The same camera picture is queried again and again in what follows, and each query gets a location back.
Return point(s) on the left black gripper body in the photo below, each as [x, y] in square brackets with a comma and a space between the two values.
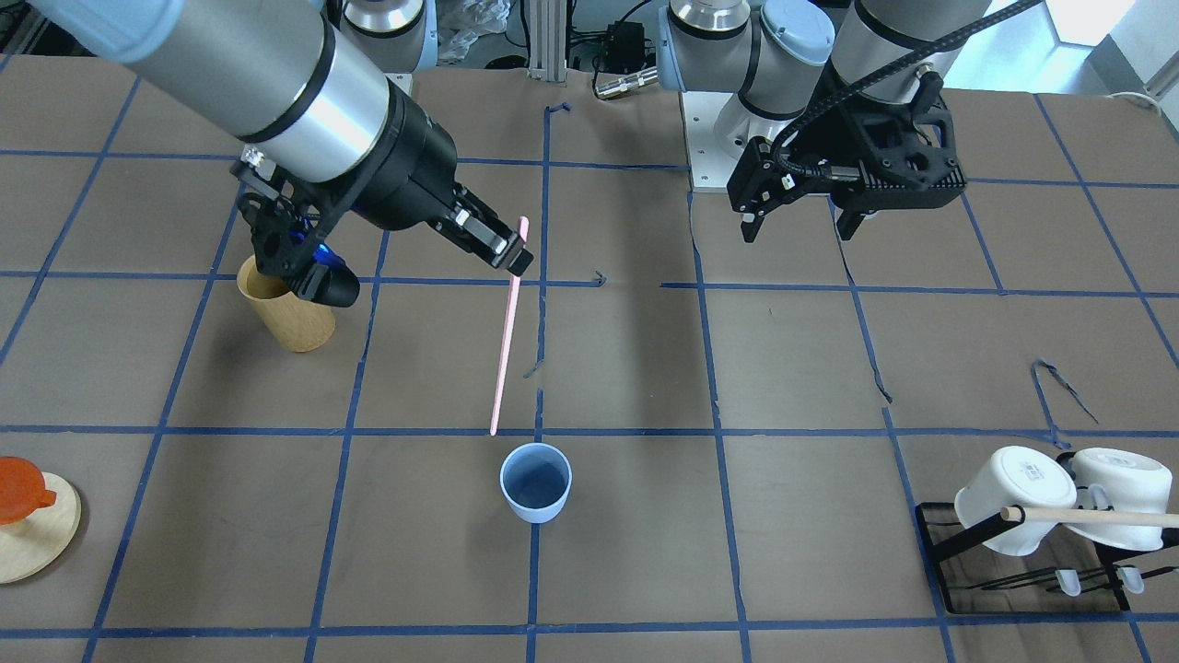
[822, 143]

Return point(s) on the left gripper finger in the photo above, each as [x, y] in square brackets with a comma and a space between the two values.
[759, 184]
[848, 222]

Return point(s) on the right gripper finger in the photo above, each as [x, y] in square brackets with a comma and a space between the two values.
[476, 228]

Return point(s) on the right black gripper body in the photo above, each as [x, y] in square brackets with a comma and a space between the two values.
[406, 170]

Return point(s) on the pink chopstick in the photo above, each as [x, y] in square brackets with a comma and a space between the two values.
[510, 318]

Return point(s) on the light blue cup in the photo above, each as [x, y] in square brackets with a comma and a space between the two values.
[536, 480]

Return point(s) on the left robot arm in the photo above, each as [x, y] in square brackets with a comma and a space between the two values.
[790, 62]

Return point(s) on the orange cup on stand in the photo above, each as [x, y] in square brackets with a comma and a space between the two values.
[23, 490]

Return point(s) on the bamboo cylinder holder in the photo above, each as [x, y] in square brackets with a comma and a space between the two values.
[299, 326]

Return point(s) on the white mug far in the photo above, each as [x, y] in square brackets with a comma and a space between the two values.
[1126, 482]

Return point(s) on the round wooden mug stand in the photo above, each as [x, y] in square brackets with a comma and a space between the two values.
[33, 543]

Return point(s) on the aluminium frame post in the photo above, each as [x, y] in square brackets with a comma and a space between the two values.
[548, 24]

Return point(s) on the black wire mug rack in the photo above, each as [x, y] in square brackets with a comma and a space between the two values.
[1025, 561]

